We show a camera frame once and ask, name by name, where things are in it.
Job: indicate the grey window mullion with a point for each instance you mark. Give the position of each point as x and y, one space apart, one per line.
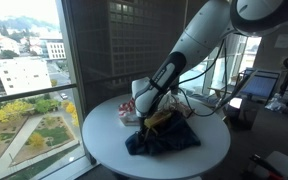
74 66

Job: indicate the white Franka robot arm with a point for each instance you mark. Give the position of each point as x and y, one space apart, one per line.
200 36

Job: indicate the yellow wrist camera mount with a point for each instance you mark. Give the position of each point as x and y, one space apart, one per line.
157 119

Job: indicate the grey window railing bar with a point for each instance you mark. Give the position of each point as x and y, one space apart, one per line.
34 93

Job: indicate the red white plastic bag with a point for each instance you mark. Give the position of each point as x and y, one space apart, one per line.
127 108

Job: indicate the dark mesh window blind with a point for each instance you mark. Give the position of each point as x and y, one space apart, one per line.
117 40

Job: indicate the brown crumpled snack bag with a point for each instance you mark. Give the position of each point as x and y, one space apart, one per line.
184 108

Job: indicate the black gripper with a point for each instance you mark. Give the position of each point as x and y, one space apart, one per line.
145 124

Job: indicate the red black bar clamp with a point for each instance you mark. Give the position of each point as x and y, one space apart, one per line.
262 163

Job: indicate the white paper notice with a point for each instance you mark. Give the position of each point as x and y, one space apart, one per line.
283 40

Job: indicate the blue screen monitor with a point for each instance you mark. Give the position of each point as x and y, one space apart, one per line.
260 85

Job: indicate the dark blue shirt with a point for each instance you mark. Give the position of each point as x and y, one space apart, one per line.
174 136

